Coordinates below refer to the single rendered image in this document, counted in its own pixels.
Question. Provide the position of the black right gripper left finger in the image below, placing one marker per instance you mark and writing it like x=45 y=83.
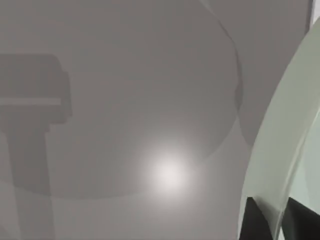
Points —
x=255 y=222

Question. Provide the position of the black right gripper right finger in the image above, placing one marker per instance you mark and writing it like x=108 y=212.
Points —
x=300 y=222

